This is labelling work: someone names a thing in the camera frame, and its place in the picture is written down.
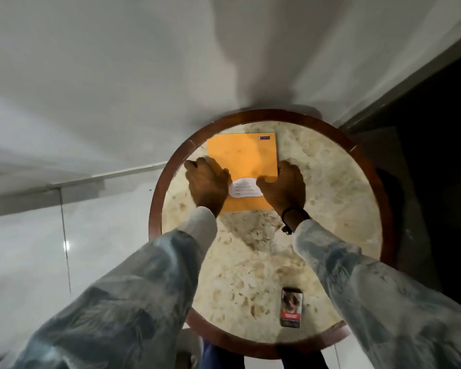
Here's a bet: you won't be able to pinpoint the person's right hand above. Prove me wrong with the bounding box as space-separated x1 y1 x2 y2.
256 160 307 217

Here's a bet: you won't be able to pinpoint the person's left hand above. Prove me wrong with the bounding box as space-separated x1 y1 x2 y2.
184 156 233 217

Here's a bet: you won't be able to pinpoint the orange paper envelope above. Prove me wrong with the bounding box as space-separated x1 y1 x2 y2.
207 132 279 214

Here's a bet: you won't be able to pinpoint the person's right forearm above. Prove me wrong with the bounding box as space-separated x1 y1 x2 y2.
292 219 461 369

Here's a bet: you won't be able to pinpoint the person's left forearm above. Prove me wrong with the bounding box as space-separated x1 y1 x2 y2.
8 207 218 369

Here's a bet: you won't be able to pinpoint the black wrist band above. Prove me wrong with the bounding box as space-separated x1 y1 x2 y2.
281 206 311 235

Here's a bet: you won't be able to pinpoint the round marble wooden-rimmed table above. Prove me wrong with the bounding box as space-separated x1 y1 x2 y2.
149 109 397 360

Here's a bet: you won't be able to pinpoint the small printed cardboard packet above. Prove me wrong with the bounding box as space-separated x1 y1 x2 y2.
280 287 304 329

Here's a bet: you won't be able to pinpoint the person's blue trouser legs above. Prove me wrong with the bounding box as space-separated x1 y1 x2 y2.
199 340 329 369

